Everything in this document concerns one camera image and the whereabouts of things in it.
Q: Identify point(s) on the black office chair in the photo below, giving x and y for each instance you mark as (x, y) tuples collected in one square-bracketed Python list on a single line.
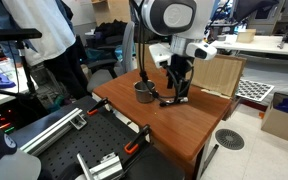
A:
[(104, 40)]

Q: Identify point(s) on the light plywood panel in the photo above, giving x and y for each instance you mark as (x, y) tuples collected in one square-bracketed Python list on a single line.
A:
[(217, 75)]

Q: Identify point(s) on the grey office chair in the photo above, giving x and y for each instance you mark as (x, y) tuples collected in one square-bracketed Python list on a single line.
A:
[(127, 46)]

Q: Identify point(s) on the open brown cardboard box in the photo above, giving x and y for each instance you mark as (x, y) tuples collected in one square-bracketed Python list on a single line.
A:
[(280, 126)]

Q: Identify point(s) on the round floor drain grate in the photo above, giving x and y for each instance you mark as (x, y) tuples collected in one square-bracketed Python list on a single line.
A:
[(229, 139)]

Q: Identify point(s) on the black control box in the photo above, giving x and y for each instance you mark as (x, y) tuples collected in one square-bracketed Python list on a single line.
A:
[(7, 120)]

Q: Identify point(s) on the black stereo camera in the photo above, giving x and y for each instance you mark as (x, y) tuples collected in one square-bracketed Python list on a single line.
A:
[(14, 34)]

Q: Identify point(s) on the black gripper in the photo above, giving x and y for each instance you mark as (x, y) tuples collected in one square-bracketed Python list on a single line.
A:
[(180, 63)]

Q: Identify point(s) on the dark table leg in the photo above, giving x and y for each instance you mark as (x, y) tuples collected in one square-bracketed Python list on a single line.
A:
[(209, 160)]

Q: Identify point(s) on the white lab table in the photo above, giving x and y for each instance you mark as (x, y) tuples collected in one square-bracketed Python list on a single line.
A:
[(267, 46)]

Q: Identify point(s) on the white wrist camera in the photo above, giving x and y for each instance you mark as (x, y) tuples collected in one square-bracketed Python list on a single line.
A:
[(200, 50)]

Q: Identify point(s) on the black camera stand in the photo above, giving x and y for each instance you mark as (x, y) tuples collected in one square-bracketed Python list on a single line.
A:
[(27, 66)]

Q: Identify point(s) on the standing person white shirt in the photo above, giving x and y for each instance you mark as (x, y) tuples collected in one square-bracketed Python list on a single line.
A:
[(40, 26)]

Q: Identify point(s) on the white side desk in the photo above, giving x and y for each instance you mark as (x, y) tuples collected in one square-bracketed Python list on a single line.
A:
[(0, 96)]

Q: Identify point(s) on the black white Expo marker pen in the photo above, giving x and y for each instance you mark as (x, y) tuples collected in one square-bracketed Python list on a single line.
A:
[(172, 102)]

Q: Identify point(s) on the checkered calibration board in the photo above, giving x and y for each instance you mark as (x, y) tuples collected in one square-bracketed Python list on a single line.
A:
[(254, 90)]

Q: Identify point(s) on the aluminium extrusion rail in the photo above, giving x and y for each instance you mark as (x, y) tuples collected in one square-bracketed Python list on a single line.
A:
[(100, 166), (54, 130)]

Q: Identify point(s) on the silver metal pot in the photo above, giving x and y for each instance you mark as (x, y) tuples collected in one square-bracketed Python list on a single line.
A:
[(143, 95)]

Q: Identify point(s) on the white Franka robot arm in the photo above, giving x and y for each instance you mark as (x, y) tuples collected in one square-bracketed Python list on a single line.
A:
[(174, 16)]

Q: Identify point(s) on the small wooden box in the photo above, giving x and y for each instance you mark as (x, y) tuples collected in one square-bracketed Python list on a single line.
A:
[(246, 35)]

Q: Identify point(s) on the brown wooden cabinet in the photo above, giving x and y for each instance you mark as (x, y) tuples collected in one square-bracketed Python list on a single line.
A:
[(112, 11)]

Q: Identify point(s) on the black perforated breadboard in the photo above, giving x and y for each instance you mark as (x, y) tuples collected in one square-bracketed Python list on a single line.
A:
[(94, 143)]

